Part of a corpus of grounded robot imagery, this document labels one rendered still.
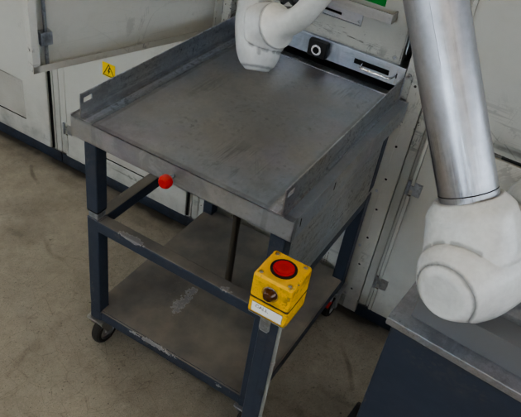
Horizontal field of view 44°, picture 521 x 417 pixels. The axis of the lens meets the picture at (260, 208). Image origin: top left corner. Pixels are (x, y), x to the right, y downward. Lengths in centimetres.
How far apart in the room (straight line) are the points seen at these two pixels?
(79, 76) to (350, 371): 146
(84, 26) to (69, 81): 80
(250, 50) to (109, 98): 38
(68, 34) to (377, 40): 85
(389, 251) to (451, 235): 107
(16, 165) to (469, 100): 220
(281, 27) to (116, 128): 45
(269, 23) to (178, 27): 60
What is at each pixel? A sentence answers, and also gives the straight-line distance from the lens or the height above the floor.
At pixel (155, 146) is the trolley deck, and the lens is 153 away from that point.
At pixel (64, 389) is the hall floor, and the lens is 210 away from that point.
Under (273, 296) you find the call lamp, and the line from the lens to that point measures 115.
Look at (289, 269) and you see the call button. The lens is 116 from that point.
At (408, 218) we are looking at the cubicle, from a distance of 205.
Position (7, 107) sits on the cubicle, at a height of 16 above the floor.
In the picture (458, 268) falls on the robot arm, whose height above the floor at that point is 103.
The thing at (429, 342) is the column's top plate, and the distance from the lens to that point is 134.
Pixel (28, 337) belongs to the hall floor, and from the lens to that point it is 224.
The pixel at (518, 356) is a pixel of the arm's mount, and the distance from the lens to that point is 133.
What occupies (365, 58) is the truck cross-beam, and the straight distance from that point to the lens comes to 195.
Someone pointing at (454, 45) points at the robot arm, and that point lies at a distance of 107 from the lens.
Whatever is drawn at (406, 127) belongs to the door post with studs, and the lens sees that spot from 194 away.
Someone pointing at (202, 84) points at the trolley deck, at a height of 85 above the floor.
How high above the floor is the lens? 170
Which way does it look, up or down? 38 degrees down
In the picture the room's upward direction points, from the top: 10 degrees clockwise
